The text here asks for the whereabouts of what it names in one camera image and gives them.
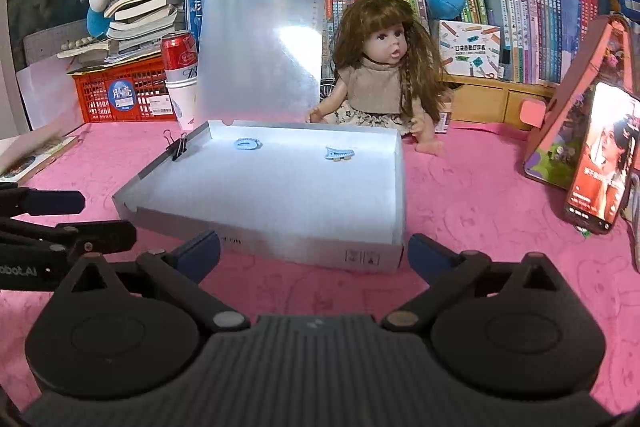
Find white shallow cardboard box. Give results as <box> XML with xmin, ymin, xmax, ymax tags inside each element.
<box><xmin>111</xmin><ymin>119</ymin><xmax>405</xmax><ymax>272</ymax></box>

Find toothed blue hair clip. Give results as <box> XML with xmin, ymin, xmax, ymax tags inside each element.
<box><xmin>323</xmin><ymin>146</ymin><xmax>356</xmax><ymax>164</ymax></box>

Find row of blue thin books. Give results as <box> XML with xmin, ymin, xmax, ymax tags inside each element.
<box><xmin>184</xmin><ymin>0</ymin><xmax>217</xmax><ymax>42</ymax></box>

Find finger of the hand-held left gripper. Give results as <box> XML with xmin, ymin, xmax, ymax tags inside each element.
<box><xmin>0</xmin><ymin>187</ymin><xmax>87</xmax><ymax>217</ymax></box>
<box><xmin>0</xmin><ymin>218</ymin><xmax>138</xmax><ymax>259</ymax></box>

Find pink cardboard house stand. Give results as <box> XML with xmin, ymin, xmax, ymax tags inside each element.
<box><xmin>520</xmin><ymin>14</ymin><xmax>640</xmax><ymax>194</ymax></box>

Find red drink can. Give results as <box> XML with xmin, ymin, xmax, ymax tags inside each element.
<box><xmin>160</xmin><ymin>30</ymin><xmax>200</xmax><ymax>84</ymax></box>

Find smartphone with lit screen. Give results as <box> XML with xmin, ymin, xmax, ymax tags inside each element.
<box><xmin>564</xmin><ymin>82</ymin><xmax>640</xmax><ymax>236</ymax></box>

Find pink bunny-print tablecloth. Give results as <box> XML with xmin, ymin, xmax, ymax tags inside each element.
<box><xmin>0</xmin><ymin>121</ymin><xmax>640</xmax><ymax>413</ymax></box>

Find red plastic crate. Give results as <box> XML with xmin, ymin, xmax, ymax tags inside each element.
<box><xmin>71</xmin><ymin>55</ymin><xmax>179</xmax><ymax>124</ymax></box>

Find white paper cup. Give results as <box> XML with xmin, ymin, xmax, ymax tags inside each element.
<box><xmin>164</xmin><ymin>77</ymin><xmax>199</xmax><ymax>132</ymax></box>

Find black binder clip on box edge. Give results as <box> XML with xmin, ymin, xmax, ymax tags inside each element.
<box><xmin>162</xmin><ymin>129</ymin><xmax>189</xmax><ymax>163</ymax></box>

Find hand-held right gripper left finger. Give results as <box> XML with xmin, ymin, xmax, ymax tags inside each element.
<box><xmin>52</xmin><ymin>229</ymin><xmax>252</xmax><ymax>334</ymax></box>

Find translucent clipboard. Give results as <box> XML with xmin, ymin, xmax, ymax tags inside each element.
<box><xmin>194</xmin><ymin>0</ymin><xmax>326</xmax><ymax>126</ymax></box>

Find brown-haired doll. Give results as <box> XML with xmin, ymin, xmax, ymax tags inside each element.
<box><xmin>306</xmin><ymin>0</ymin><xmax>454</xmax><ymax>156</ymax></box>

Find pile of worn books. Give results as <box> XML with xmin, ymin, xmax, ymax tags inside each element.
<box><xmin>56</xmin><ymin>0</ymin><xmax>202</xmax><ymax>74</ymax></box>

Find row of upright books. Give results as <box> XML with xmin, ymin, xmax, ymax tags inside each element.
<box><xmin>324</xmin><ymin>0</ymin><xmax>601</xmax><ymax>86</ymax></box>

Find pencil-print white box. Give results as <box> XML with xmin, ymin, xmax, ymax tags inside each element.
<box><xmin>432</xmin><ymin>19</ymin><xmax>503</xmax><ymax>80</ymax></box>

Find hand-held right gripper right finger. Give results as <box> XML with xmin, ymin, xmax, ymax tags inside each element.
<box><xmin>381</xmin><ymin>233</ymin><xmax>572</xmax><ymax>333</ymax></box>

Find wooden drawer organizer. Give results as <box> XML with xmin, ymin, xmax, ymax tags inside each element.
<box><xmin>446</xmin><ymin>74</ymin><xmax>559</xmax><ymax>126</ymax></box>

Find flat book on tablecloth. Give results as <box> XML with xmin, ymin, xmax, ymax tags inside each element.
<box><xmin>0</xmin><ymin>122</ymin><xmax>82</xmax><ymax>184</ymax></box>

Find blue and white robot-cat plush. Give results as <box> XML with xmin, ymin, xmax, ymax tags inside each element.
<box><xmin>81</xmin><ymin>0</ymin><xmax>132</xmax><ymax>40</ymax></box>

